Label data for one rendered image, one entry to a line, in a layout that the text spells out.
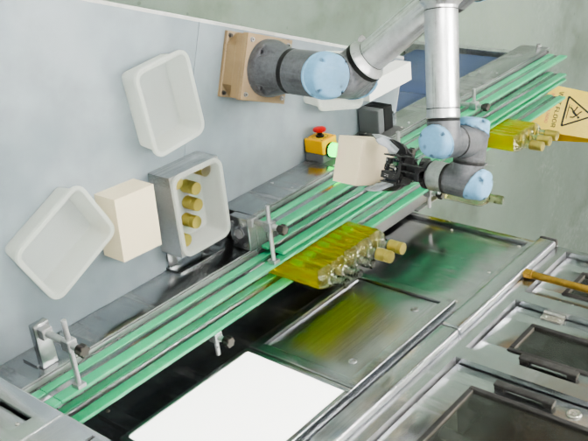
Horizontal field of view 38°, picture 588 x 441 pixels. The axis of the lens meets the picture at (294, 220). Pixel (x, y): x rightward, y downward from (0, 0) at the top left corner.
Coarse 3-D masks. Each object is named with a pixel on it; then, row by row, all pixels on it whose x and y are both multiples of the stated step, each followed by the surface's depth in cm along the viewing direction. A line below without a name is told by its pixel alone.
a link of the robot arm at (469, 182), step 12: (444, 168) 208; (456, 168) 205; (468, 168) 203; (480, 168) 204; (444, 180) 207; (456, 180) 205; (468, 180) 203; (480, 180) 202; (492, 180) 206; (444, 192) 210; (456, 192) 206; (468, 192) 204; (480, 192) 203
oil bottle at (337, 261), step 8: (304, 248) 238; (312, 248) 238; (320, 248) 237; (312, 256) 234; (320, 256) 233; (328, 256) 233; (336, 256) 232; (344, 256) 232; (336, 264) 229; (344, 264) 230; (336, 272) 230
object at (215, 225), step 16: (208, 160) 219; (176, 176) 212; (192, 176) 226; (208, 176) 226; (176, 192) 212; (208, 192) 228; (224, 192) 226; (176, 208) 214; (208, 208) 231; (224, 208) 227; (208, 224) 233; (224, 224) 230; (192, 240) 226; (208, 240) 226
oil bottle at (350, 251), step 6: (318, 240) 241; (324, 240) 241; (330, 240) 241; (336, 240) 241; (312, 246) 240; (318, 246) 239; (324, 246) 238; (330, 246) 237; (336, 246) 237; (342, 246) 237; (348, 246) 236; (354, 246) 236; (336, 252) 235; (342, 252) 234; (348, 252) 233; (354, 252) 234; (348, 258) 233; (354, 258) 234; (348, 264) 234; (354, 264) 234
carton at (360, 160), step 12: (348, 144) 222; (360, 144) 220; (372, 144) 223; (336, 156) 225; (348, 156) 222; (360, 156) 220; (372, 156) 224; (384, 156) 228; (336, 168) 225; (348, 168) 222; (360, 168) 221; (372, 168) 225; (336, 180) 225; (348, 180) 222; (360, 180) 222; (372, 180) 226
